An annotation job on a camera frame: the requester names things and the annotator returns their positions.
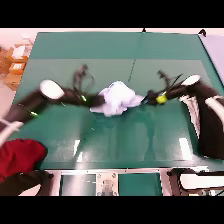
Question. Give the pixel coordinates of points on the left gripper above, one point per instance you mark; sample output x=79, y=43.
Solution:
x=94, y=100

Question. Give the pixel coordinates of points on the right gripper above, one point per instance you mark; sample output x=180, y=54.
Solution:
x=154, y=97

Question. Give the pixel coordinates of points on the white shirt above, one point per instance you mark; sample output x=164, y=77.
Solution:
x=116, y=98

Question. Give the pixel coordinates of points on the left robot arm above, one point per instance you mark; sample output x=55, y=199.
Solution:
x=50, y=90

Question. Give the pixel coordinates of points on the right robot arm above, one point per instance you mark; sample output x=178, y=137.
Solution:
x=208, y=116

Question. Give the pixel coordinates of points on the red garment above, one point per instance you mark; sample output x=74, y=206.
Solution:
x=20, y=156

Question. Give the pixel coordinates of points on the silver frame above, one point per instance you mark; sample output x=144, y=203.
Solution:
x=106, y=183

